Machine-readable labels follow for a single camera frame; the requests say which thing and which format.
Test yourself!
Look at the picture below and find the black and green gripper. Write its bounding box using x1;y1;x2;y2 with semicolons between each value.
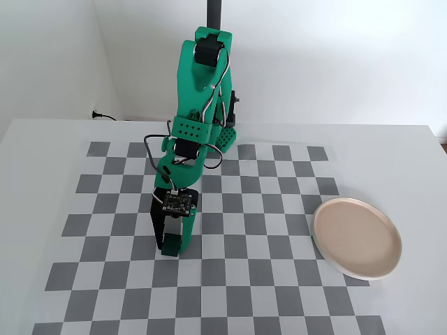
150;187;202;253

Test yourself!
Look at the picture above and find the dark green dice cube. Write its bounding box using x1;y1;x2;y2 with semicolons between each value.
161;232;182;259

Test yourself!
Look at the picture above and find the green perforated robot base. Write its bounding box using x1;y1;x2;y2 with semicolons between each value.
217;126;238;154

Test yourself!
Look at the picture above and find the beige round plate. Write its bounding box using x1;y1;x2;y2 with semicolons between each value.
313;197;403;281

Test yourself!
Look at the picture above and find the grey checkerboard mat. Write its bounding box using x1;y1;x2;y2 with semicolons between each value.
31;141;387;335

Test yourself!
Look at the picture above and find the black vertical pole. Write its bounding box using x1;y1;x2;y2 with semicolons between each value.
206;0;224;31

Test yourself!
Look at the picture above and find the black wrist camera board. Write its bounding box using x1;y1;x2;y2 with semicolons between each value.
161;191;195;215

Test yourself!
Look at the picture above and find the black camera cable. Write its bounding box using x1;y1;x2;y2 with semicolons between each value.
143;134;177;193

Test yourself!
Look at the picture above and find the black wall power cable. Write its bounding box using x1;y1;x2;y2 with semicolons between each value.
91;110;118;122

